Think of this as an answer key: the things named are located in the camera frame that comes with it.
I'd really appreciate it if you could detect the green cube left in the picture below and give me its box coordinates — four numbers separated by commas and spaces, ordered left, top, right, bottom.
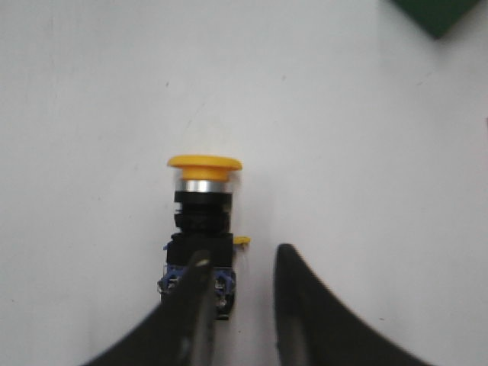
392, 0, 480, 40

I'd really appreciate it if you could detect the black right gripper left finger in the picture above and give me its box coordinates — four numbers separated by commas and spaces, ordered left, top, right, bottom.
89, 250, 216, 365

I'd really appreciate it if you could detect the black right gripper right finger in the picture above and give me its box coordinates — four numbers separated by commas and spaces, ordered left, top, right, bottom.
274, 243, 422, 365

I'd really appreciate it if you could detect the yellow mushroom push button switch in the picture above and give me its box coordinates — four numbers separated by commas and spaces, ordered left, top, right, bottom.
158, 155, 250, 320

